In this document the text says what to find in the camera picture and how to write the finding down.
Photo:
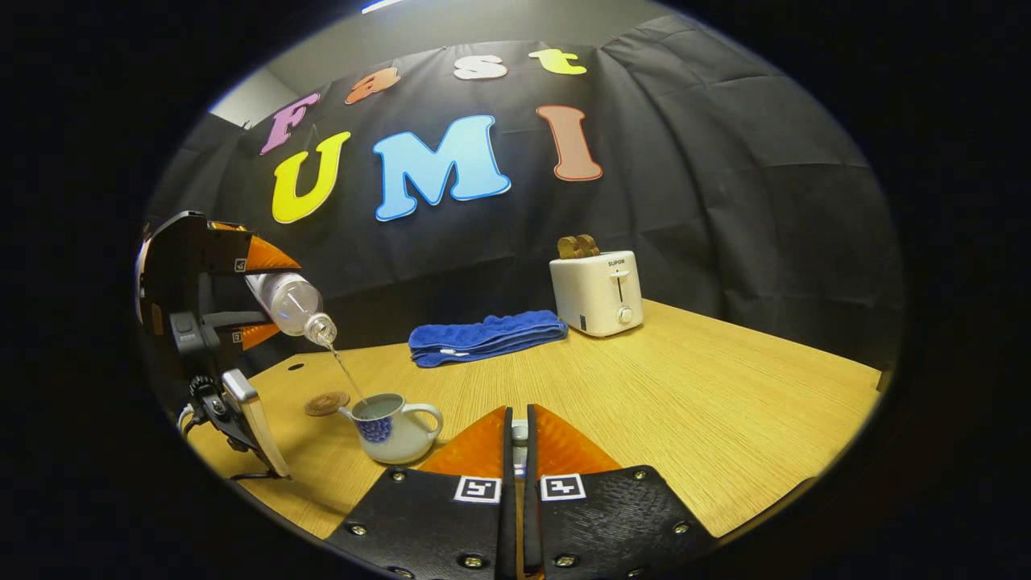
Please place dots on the folded blue towel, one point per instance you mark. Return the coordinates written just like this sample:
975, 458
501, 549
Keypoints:
483, 337

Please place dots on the white blue-patterned teacup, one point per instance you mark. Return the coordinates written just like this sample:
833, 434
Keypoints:
395, 439

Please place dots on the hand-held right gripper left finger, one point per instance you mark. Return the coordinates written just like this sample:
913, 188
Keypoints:
507, 532

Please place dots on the white toaster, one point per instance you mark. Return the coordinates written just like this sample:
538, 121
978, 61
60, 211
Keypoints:
592, 298

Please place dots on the brown toast slice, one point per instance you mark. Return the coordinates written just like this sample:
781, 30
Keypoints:
569, 247
590, 245

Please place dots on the clear plastic water bottle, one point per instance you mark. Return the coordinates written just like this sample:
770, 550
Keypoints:
290, 302

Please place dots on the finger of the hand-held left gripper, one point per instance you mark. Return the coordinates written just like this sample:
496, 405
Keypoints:
262, 256
254, 332

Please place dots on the black backdrop cloth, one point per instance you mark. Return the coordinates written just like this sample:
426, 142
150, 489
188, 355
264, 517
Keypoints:
685, 201

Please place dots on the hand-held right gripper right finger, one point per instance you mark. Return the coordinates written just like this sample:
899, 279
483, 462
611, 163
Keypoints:
532, 532

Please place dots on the round brown coaster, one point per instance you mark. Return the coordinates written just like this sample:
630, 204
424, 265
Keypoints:
326, 403

